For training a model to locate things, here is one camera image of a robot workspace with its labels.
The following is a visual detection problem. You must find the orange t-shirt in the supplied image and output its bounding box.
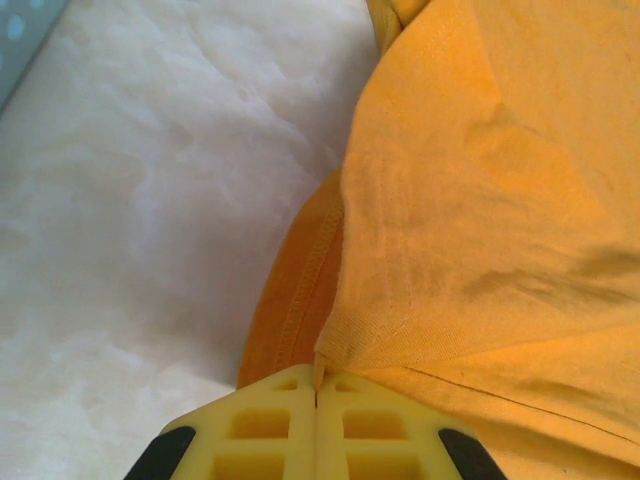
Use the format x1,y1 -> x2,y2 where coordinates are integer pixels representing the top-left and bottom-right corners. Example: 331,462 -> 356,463
234,0 -> 640,480

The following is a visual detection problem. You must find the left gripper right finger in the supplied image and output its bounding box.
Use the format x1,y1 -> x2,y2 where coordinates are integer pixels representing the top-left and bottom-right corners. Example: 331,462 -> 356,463
316,372 -> 501,480

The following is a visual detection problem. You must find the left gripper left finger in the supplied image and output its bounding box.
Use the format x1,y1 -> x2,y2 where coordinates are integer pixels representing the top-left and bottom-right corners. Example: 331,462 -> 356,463
124,363 -> 317,480

